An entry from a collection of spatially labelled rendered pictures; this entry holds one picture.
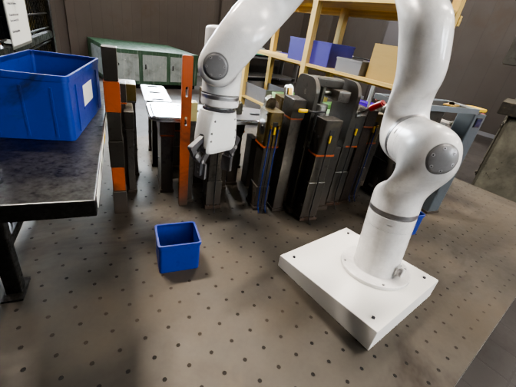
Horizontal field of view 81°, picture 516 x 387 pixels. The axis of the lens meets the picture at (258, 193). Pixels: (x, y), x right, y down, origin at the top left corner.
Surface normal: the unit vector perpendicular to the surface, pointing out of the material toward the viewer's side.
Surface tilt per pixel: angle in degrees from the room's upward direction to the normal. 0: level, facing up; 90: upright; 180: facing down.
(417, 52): 98
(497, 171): 90
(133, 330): 0
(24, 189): 0
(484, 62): 90
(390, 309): 4
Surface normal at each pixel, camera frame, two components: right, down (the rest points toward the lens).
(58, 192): 0.15, -0.87
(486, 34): -0.78, 0.19
